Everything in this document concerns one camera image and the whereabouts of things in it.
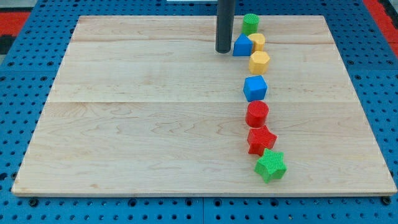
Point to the blue cube block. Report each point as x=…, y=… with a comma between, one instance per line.
x=255, y=88

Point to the light wooden board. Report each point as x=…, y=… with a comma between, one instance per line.
x=143, y=106

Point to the red star block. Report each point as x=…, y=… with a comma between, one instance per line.
x=260, y=139

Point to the blue triangle block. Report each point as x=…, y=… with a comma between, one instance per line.
x=242, y=46

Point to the yellow hexagon block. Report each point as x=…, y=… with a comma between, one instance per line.
x=259, y=63

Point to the red cylinder block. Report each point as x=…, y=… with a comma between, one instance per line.
x=256, y=114

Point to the yellow heart block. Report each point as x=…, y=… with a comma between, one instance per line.
x=258, y=41

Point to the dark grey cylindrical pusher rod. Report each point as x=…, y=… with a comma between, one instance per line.
x=224, y=25

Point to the green cylinder block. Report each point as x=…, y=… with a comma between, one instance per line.
x=250, y=24

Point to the green star block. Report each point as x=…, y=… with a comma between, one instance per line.
x=270, y=166

